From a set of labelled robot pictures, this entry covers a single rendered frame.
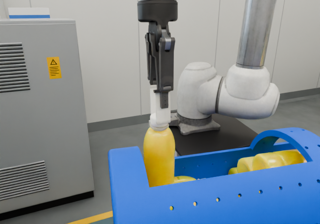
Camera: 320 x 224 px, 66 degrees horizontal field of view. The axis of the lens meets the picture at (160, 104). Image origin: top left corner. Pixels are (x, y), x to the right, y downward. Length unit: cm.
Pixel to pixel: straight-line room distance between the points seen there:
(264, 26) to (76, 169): 169
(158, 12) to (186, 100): 61
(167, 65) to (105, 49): 269
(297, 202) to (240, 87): 51
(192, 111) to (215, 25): 273
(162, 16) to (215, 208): 35
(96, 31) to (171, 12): 264
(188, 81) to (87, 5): 223
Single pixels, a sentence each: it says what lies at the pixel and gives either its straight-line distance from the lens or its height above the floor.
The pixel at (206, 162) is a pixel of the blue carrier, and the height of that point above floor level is 110.
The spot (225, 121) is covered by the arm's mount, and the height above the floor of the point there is 103.
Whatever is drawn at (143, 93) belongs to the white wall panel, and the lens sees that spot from 337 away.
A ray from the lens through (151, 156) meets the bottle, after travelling 54.
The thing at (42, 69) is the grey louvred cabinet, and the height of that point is 114.
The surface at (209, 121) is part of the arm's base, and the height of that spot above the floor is 105.
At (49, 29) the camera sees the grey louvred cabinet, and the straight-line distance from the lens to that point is 178.
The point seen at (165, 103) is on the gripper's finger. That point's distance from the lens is 48.
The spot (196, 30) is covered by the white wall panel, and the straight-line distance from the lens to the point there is 353.
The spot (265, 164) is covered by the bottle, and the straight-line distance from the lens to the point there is 62.
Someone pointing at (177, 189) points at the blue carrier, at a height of 121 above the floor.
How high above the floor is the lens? 150
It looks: 21 degrees down
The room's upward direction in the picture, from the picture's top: straight up
